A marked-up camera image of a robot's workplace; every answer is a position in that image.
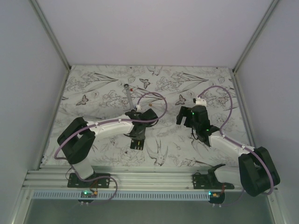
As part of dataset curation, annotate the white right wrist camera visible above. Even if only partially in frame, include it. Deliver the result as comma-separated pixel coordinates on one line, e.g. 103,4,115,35
193,98,207,106

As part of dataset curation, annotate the right controller board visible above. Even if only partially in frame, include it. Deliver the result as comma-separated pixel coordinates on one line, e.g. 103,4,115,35
208,191,225,204

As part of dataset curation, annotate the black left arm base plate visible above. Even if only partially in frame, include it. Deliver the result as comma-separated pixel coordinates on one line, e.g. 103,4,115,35
67,173,110,189

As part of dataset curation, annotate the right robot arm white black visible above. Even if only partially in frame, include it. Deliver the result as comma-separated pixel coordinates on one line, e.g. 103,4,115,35
176,105,281,196

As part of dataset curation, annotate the silver combination wrench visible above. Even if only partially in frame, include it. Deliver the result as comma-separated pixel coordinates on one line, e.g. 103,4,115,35
124,84,135,111

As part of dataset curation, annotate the controller board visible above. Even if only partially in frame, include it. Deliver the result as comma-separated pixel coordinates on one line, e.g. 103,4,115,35
208,191,225,204
80,190,98,198

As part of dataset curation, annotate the left aluminium frame post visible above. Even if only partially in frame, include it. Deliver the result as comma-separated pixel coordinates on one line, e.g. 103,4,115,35
29,0,71,70

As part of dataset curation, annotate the white slotted cable duct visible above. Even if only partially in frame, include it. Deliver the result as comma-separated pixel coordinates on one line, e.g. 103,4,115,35
32,190,209,201

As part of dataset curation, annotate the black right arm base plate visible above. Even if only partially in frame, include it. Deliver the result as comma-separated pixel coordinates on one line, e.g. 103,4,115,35
192,172,235,190

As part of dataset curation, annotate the black fuse box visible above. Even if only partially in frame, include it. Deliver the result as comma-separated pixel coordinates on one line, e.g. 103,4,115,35
130,139,145,150

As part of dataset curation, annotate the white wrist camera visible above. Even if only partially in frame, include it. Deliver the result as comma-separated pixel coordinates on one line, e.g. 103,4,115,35
193,98,207,106
135,105,142,112

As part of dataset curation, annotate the left controller board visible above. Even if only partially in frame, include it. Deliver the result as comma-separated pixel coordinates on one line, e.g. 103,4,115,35
80,190,98,198

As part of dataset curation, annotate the right aluminium frame post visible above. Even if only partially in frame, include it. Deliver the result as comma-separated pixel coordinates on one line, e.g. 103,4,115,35
233,0,280,73

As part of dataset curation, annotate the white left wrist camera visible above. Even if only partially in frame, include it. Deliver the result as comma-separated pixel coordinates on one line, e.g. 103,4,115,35
135,105,142,112

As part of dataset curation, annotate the aluminium frame post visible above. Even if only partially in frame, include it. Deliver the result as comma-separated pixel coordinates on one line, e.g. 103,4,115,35
29,0,71,70
233,0,280,73

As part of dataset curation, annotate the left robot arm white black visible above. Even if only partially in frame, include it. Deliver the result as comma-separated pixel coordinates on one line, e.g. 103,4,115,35
57,109,158,188

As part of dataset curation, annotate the aluminium mounting rail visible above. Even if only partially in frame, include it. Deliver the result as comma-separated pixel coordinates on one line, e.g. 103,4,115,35
22,165,208,191

